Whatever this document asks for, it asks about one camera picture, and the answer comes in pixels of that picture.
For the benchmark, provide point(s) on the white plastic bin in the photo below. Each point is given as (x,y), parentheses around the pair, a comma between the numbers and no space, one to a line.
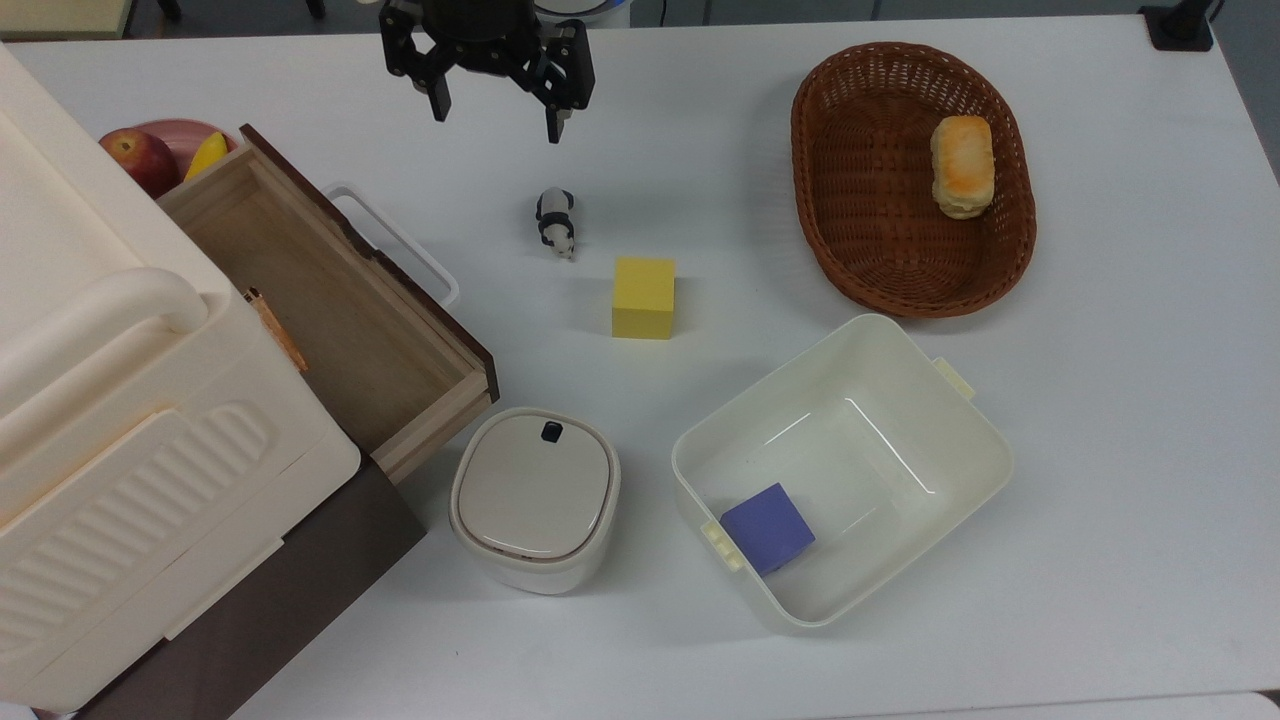
(900,400)

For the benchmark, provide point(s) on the black and white toy animal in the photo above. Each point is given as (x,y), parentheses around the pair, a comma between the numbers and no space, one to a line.
(553,215)

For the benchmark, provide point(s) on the yellow banana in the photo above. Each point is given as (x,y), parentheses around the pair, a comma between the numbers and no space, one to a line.
(207,155)

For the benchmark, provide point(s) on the brown wicker basket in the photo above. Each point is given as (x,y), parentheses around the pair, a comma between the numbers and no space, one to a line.
(880,200)

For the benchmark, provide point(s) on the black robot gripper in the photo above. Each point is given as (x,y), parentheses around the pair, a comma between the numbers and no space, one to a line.
(480,35)

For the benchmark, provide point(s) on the red apple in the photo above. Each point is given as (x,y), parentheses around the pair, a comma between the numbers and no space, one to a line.
(140,160)

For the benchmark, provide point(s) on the toasted bread loaf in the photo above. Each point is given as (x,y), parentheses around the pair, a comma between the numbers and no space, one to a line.
(963,165)

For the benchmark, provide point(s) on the brown wooden drawer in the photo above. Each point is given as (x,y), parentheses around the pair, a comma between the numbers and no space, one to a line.
(320,300)

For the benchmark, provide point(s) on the cream wooden cabinet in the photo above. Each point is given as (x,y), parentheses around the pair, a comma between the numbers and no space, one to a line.
(100,450)

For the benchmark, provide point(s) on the yellow foam cube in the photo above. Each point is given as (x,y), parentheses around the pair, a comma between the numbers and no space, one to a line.
(643,300)

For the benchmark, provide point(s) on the dark brown drawer cabinet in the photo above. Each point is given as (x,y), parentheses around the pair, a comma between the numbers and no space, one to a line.
(300,590)

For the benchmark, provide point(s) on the white lidded trash can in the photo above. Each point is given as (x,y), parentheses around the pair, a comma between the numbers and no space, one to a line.
(532,495)

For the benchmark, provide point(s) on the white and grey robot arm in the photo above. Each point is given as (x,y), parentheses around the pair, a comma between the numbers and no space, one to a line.
(590,8)

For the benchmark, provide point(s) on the light wooden desk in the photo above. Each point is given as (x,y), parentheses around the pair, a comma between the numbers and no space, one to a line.
(60,15)

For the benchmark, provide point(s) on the purple foam cube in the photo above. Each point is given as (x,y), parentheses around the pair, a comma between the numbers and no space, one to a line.
(768,528)

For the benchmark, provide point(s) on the pink plate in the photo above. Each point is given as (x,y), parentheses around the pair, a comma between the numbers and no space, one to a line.
(180,136)

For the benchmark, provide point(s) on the black camera stand pole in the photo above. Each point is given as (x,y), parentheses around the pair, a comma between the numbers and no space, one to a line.
(1180,25)

